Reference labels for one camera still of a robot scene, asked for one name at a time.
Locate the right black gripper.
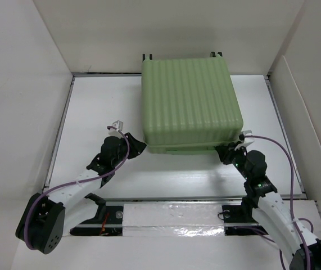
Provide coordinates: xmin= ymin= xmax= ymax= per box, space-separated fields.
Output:
xmin=214 ymin=141 xmax=251 ymax=181

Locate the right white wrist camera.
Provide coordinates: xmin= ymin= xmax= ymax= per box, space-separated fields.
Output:
xmin=239 ymin=130 xmax=254 ymax=148

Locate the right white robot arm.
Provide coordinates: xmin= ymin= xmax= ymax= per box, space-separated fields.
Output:
xmin=215 ymin=133 xmax=321 ymax=269

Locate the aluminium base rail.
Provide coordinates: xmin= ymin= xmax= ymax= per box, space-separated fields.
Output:
xmin=70 ymin=201 xmax=267 ymax=237

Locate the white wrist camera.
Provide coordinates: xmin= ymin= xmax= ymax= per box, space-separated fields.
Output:
xmin=239 ymin=130 xmax=254 ymax=148
xmin=107 ymin=120 xmax=124 ymax=132

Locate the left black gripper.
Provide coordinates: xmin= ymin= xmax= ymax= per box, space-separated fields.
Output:
xmin=112 ymin=133 xmax=146 ymax=168

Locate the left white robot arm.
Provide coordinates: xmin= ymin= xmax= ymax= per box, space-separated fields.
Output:
xmin=15 ymin=133 xmax=147 ymax=254

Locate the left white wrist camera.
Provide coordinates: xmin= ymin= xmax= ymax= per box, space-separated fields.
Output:
xmin=107 ymin=120 xmax=124 ymax=132

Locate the green hard-shell suitcase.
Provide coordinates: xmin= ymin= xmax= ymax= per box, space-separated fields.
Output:
xmin=141 ymin=52 xmax=243 ymax=155

